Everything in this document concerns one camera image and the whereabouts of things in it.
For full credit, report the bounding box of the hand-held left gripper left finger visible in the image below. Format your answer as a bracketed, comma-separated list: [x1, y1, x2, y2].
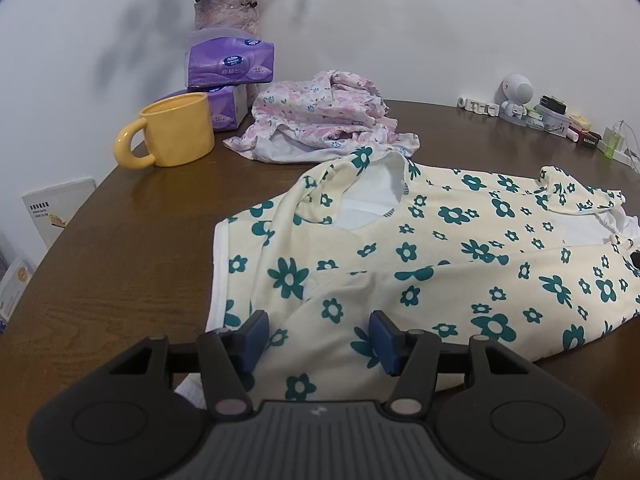
[109, 310, 271, 417]

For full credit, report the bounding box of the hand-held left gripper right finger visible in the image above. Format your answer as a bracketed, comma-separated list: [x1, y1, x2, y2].
[368, 310, 531, 417]

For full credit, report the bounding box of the cream green-flowered garment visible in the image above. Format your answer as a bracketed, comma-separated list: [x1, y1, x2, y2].
[172, 146, 640, 411]

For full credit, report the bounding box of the green liquid bottle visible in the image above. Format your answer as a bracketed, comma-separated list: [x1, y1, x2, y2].
[601, 126, 621, 160]

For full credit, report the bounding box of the grey tin box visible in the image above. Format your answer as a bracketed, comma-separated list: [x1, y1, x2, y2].
[537, 107, 573, 136]

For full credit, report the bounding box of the white robot-shaped speaker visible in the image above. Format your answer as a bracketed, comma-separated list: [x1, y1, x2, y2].
[499, 73, 535, 126]

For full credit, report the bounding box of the yellow mug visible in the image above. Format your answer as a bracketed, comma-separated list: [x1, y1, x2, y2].
[114, 92, 216, 170]

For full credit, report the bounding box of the white power strip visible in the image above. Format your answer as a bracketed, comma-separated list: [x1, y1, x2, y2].
[456, 95, 501, 118]

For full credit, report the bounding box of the purple tissue pack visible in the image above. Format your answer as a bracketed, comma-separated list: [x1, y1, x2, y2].
[187, 37, 276, 92]
[160, 85, 248, 133]

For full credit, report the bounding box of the pink floral garment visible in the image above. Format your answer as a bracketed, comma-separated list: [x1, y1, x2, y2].
[222, 68, 421, 165]

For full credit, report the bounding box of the white printed carton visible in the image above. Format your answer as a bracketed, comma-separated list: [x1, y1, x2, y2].
[21, 176, 96, 250]

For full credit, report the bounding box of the white packet with orange print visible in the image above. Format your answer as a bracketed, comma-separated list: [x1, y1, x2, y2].
[0, 256, 36, 323]

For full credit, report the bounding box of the pink mottled vase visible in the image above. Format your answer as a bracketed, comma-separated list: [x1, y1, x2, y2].
[194, 0, 261, 41]

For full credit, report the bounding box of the white charger with cable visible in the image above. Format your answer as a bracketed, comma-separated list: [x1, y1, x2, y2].
[615, 120, 640, 158]

